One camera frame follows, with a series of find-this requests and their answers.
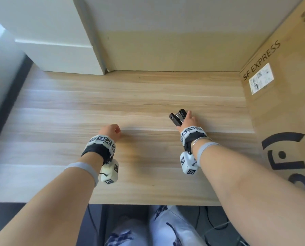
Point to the printed cardboard box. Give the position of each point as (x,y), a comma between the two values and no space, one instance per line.
(288,81)

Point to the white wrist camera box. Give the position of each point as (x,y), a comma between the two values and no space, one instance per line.
(188,163)
(109,173)

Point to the white patterned trousers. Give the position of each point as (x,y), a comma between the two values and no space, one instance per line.
(165,228)

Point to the person's left fingers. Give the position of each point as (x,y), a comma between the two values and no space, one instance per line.
(117,130)

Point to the dark table leg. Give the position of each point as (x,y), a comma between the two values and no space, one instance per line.
(104,225)

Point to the white shipping label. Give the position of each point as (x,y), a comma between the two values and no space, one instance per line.
(261,78)

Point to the person's right forearm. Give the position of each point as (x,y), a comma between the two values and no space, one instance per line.
(249,194)

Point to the person's right fingers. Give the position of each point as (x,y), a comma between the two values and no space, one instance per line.
(189,113)

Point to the black stapler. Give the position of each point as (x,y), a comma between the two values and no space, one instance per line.
(178,117)

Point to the person's left hand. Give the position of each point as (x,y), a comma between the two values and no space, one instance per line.
(108,131)

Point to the grey forearm band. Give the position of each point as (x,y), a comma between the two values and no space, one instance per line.
(84,167)
(202,149)

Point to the large plain cardboard box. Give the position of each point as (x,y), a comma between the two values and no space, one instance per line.
(183,33)

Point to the person's left forearm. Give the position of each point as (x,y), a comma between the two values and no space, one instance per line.
(43,204)

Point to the person's right hand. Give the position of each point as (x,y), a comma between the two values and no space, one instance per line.
(189,121)

